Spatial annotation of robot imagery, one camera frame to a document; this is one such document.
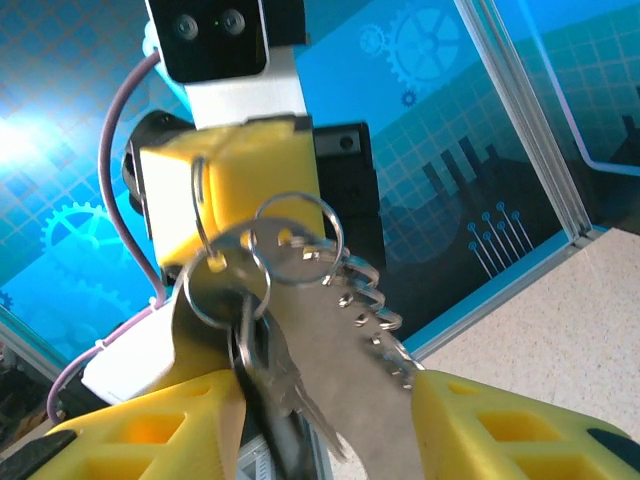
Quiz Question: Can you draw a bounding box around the aluminium frame post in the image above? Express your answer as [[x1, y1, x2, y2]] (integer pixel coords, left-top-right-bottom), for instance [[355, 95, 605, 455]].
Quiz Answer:
[[453, 0, 611, 249]]

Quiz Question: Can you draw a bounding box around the grey key holder with rings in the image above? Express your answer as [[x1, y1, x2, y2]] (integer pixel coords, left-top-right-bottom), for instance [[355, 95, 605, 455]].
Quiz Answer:
[[191, 155, 427, 480]]

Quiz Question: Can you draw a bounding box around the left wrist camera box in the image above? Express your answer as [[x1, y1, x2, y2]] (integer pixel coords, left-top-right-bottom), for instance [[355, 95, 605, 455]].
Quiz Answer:
[[142, 0, 309, 129]]

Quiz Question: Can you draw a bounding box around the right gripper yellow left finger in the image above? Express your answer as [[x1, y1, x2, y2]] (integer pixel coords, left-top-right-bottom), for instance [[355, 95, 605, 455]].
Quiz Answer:
[[0, 368, 247, 480]]

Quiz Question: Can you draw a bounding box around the blue-edged table side rail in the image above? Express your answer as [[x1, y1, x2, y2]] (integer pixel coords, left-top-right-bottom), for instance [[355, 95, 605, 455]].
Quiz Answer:
[[0, 224, 611, 374]]

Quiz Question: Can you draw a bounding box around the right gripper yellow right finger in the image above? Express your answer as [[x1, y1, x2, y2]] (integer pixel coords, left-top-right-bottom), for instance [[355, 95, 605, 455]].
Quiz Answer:
[[410, 369, 640, 480]]

